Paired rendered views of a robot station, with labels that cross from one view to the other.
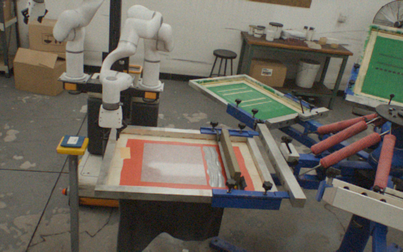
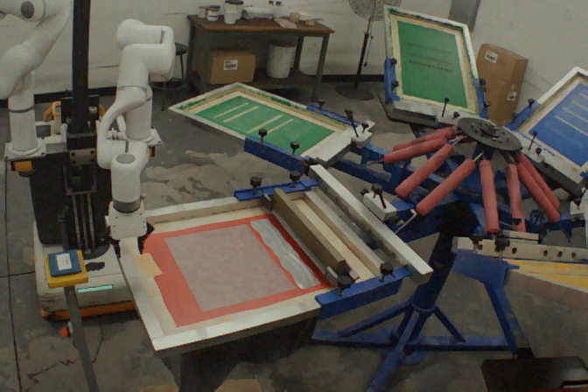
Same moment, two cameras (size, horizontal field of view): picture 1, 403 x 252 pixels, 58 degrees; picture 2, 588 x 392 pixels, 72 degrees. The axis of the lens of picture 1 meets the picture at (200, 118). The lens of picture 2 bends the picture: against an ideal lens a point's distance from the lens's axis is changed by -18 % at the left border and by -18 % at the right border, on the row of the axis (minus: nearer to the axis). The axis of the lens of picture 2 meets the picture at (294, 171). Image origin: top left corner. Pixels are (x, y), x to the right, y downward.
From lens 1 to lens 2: 62 cm
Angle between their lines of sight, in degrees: 23
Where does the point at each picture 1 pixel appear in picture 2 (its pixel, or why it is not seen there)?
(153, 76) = (145, 123)
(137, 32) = (147, 66)
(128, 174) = (178, 304)
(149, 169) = (201, 286)
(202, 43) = not seen: hidden behind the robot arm
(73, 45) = (21, 99)
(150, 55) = not seen: hidden behind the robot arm
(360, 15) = not seen: outside the picture
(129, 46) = (138, 94)
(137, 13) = (136, 34)
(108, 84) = (125, 171)
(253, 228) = not seen: hidden behind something
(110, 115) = (130, 220)
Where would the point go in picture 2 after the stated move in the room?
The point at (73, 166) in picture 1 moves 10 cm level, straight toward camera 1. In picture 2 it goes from (72, 298) to (84, 319)
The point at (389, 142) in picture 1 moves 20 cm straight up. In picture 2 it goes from (488, 170) to (505, 122)
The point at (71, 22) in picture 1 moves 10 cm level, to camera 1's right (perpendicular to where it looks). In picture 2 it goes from (22, 66) to (52, 65)
